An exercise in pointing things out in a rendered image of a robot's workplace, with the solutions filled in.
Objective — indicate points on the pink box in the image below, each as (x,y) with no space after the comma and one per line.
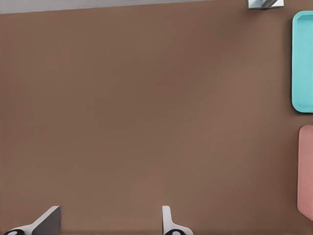
(306,171)

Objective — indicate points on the pale blue-green tray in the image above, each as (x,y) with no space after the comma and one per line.
(303,61)

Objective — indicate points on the silver frame post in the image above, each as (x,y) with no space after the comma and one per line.
(265,3)

